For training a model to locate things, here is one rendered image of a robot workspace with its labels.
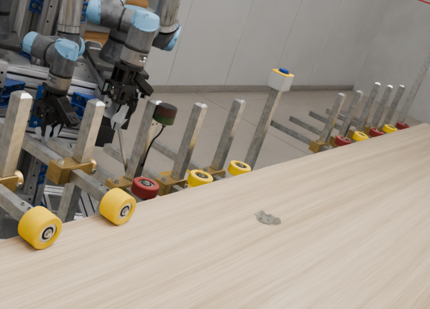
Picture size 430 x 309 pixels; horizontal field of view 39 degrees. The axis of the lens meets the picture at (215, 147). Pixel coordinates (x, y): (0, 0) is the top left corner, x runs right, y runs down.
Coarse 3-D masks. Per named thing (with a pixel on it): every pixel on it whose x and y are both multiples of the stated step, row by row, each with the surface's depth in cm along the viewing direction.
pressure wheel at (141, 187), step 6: (138, 180) 181; (144, 180) 183; (150, 180) 184; (132, 186) 180; (138, 186) 179; (144, 186) 179; (150, 186) 181; (156, 186) 182; (132, 192) 180; (138, 192) 179; (144, 192) 179; (150, 192) 179; (156, 192) 181; (144, 198) 179; (150, 198) 180
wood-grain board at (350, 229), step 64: (192, 192) 188; (256, 192) 205; (320, 192) 225; (384, 192) 249; (0, 256) 127; (64, 256) 134; (128, 256) 143; (192, 256) 152; (256, 256) 163; (320, 256) 176; (384, 256) 190
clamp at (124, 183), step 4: (124, 176) 190; (108, 180) 184; (112, 180) 184; (120, 180) 186; (124, 180) 187; (128, 180) 188; (108, 184) 184; (112, 184) 183; (116, 184) 183; (120, 184) 184; (124, 184) 185; (128, 184) 186; (112, 188) 183; (120, 188) 183; (124, 188) 185
